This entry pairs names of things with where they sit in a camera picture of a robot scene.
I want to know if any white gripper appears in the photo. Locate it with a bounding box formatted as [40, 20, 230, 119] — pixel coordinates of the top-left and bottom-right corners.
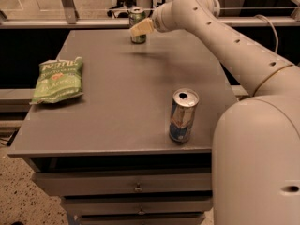
[129, 3, 175, 37]

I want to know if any green soda can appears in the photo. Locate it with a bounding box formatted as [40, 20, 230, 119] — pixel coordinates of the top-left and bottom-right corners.
[128, 7, 147, 45]

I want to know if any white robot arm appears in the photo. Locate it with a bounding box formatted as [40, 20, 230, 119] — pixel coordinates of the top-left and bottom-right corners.
[130, 0, 300, 225]

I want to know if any blue silver energy drink can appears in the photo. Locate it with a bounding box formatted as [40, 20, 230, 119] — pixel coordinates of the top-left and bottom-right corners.
[169, 88, 200, 143]

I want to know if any green jalapeno chip bag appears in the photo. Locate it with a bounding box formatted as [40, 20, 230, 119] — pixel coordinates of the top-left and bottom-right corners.
[31, 57, 83, 105]

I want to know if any black office chair base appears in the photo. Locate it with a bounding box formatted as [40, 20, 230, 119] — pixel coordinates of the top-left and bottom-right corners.
[107, 0, 135, 18]

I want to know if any grey metal railing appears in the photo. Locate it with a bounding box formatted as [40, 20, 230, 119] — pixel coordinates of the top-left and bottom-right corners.
[0, 0, 299, 29]

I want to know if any grey drawer cabinet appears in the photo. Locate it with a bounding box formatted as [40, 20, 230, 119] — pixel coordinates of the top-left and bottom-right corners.
[7, 27, 245, 225]

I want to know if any top grey drawer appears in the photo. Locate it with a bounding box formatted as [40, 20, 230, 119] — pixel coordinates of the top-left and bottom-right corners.
[32, 169, 212, 196]

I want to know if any grey drawer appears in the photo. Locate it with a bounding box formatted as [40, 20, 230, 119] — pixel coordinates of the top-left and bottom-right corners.
[79, 214, 204, 225]
[62, 194, 212, 216]
[32, 169, 212, 196]

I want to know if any middle grey drawer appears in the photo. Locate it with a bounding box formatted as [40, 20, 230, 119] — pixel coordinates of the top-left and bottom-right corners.
[62, 194, 212, 216]

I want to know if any bottom grey drawer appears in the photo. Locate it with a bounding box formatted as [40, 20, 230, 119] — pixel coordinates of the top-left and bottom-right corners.
[79, 214, 204, 225]

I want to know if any white cable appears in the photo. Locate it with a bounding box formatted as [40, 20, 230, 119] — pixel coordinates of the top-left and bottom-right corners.
[254, 14, 279, 54]

